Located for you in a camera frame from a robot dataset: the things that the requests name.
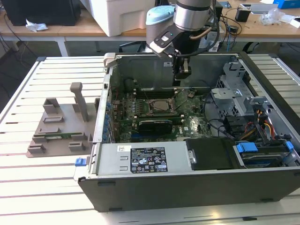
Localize metal socket cover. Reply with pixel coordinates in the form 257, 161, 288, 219
173, 89, 189, 111

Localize CPU socket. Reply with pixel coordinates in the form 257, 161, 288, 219
147, 97, 177, 116

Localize black chair base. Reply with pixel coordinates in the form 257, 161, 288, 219
118, 41, 147, 53

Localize metal drive cage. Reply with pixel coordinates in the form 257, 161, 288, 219
210, 61, 275, 122

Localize small black box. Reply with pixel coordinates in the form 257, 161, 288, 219
235, 7, 251, 23

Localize wooden desk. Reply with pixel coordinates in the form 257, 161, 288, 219
0, 9, 148, 43
210, 0, 300, 43

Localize white printer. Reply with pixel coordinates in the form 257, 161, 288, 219
79, 0, 175, 37

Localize green motherboard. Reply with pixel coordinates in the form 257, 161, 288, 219
110, 87, 213, 144

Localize black graphics card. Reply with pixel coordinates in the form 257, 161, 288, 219
138, 120, 173, 136

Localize clear plastic bag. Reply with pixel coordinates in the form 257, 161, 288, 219
260, 8, 285, 26

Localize black connector block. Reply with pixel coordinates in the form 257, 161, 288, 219
224, 116, 244, 136

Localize blue expansion slot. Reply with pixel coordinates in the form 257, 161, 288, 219
131, 134, 153, 141

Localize black plastic shroud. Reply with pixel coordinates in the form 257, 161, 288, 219
184, 137, 241, 171

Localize blue box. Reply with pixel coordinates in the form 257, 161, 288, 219
273, 0, 300, 9

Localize hard disk in blue carrier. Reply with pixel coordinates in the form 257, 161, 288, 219
235, 142, 290, 169

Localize silver power supply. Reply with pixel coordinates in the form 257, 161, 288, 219
89, 142, 191, 176

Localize grey parts rack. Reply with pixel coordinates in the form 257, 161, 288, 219
25, 82, 100, 159

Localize green RAM stick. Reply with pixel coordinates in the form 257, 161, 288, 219
44, 132, 83, 139

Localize black monitor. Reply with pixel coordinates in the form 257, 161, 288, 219
4, 0, 82, 26

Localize black open PC case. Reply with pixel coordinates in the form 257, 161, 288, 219
74, 52, 300, 213

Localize crumpled white paper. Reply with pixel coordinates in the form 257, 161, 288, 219
25, 18, 49, 33

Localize black camera cable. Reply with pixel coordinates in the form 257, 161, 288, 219
174, 0, 222, 58

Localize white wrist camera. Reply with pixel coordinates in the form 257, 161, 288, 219
149, 30, 180, 59

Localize blue cable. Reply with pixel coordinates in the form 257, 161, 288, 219
224, 22, 235, 51

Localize black wire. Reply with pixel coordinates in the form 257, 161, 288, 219
201, 92, 235, 139

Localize yellow red wire bundle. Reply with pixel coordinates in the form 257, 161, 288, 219
243, 109, 275, 141

